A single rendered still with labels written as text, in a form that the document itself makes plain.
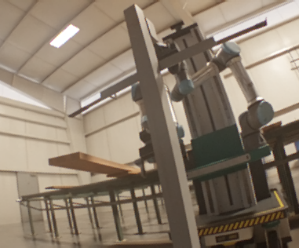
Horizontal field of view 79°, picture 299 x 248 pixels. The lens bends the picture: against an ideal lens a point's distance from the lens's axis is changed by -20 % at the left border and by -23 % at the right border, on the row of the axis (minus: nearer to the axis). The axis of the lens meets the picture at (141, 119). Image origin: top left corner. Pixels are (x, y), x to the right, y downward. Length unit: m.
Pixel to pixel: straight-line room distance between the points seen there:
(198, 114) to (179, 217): 1.09
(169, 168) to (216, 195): 0.96
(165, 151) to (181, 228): 0.23
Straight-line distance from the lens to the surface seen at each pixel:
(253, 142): 1.28
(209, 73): 1.33
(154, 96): 0.68
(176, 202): 0.62
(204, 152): 1.47
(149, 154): 1.06
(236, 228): 1.20
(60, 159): 1.51
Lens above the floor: 0.59
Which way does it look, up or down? 19 degrees up
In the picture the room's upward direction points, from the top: 12 degrees counter-clockwise
